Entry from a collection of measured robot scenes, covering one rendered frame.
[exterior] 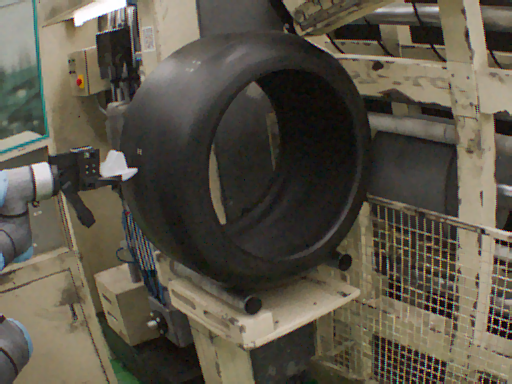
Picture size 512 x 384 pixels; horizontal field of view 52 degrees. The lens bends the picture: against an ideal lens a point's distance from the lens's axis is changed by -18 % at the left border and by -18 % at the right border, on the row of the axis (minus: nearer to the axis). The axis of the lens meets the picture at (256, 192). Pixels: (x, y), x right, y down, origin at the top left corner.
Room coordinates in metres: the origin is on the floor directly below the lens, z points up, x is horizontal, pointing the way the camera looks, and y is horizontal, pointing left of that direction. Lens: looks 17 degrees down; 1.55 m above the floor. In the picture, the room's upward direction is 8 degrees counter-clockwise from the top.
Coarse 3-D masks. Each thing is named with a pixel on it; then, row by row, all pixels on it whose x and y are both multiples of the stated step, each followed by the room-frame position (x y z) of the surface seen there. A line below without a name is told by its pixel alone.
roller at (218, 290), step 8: (176, 264) 1.48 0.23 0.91; (176, 272) 1.48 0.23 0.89; (184, 272) 1.44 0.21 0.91; (192, 272) 1.42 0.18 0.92; (192, 280) 1.41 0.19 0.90; (200, 280) 1.38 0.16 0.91; (208, 280) 1.36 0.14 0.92; (208, 288) 1.34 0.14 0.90; (216, 288) 1.32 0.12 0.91; (224, 288) 1.30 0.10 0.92; (232, 288) 1.28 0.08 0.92; (216, 296) 1.33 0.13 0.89; (224, 296) 1.28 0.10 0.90; (232, 296) 1.26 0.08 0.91; (240, 296) 1.24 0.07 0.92; (248, 296) 1.23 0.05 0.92; (256, 296) 1.23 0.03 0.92; (232, 304) 1.26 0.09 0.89; (240, 304) 1.23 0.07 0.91; (248, 304) 1.21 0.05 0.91; (256, 304) 1.22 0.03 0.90; (248, 312) 1.21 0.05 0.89; (256, 312) 1.22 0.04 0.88
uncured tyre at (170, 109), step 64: (256, 64) 1.26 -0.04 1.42; (320, 64) 1.36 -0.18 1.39; (128, 128) 1.32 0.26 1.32; (192, 128) 1.17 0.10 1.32; (320, 128) 1.63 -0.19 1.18; (128, 192) 1.30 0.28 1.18; (192, 192) 1.16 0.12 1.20; (320, 192) 1.57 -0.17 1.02; (192, 256) 1.18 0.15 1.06; (256, 256) 1.22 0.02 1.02; (320, 256) 1.32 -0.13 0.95
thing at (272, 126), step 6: (270, 114) 1.88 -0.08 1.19; (270, 120) 1.88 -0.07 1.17; (276, 120) 1.87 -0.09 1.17; (270, 126) 1.88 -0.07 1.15; (276, 126) 1.86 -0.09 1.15; (270, 132) 1.88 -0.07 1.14; (276, 132) 1.86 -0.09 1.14; (270, 138) 1.88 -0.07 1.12; (276, 138) 1.88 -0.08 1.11; (270, 144) 1.88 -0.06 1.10; (276, 144) 1.89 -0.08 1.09; (270, 150) 1.88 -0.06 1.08; (276, 150) 1.87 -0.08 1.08; (276, 156) 1.87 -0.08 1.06; (276, 162) 1.88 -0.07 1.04
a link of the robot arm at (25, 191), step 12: (24, 168) 1.07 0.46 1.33; (0, 180) 1.02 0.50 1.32; (12, 180) 1.04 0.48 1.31; (24, 180) 1.05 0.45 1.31; (0, 192) 1.01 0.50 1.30; (12, 192) 1.03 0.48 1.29; (24, 192) 1.04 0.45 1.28; (36, 192) 1.06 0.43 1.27; (0, 204) 1.02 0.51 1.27; (12, 204) 1.03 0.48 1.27; (24, 204) 1.05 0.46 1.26
